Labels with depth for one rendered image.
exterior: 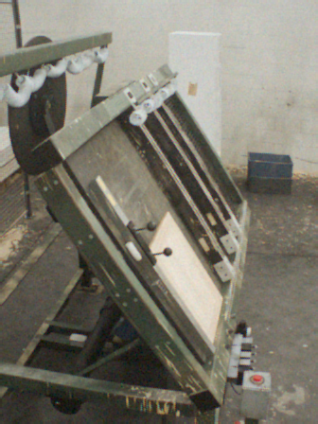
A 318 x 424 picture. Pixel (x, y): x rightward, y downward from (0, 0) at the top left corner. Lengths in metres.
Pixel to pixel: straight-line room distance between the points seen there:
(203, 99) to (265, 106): 1.63
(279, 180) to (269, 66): 1.72
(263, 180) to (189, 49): 1.95
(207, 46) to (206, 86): 0.50
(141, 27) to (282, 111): 2.37
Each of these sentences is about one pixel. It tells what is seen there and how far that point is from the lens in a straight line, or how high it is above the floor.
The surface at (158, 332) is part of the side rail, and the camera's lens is 2.06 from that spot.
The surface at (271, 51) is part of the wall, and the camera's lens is 7.45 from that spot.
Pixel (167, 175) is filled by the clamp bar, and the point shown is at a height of 1.48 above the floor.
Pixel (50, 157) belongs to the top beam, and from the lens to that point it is 1.85.
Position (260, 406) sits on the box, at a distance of 2.26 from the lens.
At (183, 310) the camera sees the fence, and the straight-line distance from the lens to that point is 2.28.
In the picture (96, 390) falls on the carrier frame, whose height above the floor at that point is 0.79.
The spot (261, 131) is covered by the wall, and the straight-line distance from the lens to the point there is 7.64.
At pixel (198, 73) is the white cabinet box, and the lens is 6.11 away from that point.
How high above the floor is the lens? 2.41
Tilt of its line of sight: 23 degrees down
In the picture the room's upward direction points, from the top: straight up
